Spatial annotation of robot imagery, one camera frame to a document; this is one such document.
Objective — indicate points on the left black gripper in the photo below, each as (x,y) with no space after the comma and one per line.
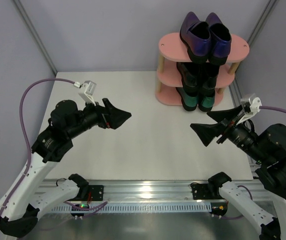
(103,118)

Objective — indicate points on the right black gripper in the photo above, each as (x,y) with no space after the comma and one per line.
(227,129)

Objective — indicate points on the green metallic shoe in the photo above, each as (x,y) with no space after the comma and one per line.
(206,102)
(189,101)

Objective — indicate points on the black glossy shoe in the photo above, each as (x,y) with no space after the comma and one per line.
(190,73)
(209,74)

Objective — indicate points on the purple shoe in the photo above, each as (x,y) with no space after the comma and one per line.
(220,40)
(195,35)

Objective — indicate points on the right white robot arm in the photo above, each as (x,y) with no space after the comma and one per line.
(268,150)

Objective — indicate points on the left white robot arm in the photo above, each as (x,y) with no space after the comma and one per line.
(19,209)

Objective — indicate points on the pink three-tier shoe shelf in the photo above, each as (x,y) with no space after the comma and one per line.
(172,50)

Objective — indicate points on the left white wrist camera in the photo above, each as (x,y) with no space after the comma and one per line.
(86,90)

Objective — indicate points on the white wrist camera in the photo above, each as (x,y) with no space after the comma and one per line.
(86,90)
(250,105)

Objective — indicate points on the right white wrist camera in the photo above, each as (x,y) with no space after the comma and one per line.
(250,105)

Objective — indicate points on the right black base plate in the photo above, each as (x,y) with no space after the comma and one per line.
(201,191)

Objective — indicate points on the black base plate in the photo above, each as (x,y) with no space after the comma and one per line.
(201,191)
(91,193)

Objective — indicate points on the aluminium mounting rail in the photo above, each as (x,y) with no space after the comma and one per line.
(156,190)

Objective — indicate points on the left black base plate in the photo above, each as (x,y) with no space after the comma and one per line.
(91,193)

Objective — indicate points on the slotted grey cable duct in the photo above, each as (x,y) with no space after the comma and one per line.
(144,207)

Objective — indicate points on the left aluminium frame post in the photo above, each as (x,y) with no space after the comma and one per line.
(34,34)

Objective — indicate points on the aluminium frame post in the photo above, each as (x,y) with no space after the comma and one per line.
(34,34)
(267,11)

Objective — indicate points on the right aluminium frame post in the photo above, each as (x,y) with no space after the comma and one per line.
(267,11)

